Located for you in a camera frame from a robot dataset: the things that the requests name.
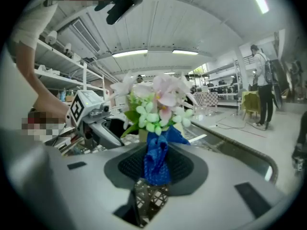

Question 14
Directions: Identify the ceiling air conditioner vent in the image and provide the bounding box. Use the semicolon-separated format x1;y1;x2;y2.
71;18;101;54

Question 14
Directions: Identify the white metal shelving rack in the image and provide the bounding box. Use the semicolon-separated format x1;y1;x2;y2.
33;38;106;103
203;59;243;108

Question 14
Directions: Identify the checkered tablecloth table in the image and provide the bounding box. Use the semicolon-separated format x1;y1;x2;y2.
193;92;219;108

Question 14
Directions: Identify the yellow covered chair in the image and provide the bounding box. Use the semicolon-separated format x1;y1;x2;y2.
240;90;261;121

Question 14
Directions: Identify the beige flower pot with flowers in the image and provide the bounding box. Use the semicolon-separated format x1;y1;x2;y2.
109;71;199;143

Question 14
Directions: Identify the floor cable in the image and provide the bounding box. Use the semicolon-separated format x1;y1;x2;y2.
215;115;267;139

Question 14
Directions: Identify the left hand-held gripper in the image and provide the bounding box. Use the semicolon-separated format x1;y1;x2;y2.
65;89;131;151

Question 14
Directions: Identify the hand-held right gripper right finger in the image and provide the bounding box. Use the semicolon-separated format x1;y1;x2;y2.
148;142;292;230

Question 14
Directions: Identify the person's white shirt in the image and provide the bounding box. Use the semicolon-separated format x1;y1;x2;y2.
9;0;59;50

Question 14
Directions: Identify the black head-worn camera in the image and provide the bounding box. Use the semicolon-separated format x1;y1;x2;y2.
94;0;144;25

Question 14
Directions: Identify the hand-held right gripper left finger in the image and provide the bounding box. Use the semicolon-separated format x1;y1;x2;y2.
9;141;147;230

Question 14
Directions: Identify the person's left forearm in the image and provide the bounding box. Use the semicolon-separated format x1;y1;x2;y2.
14;41;71;124

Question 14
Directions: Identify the blue cloth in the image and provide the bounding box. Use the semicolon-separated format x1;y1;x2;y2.
143;125;191;186

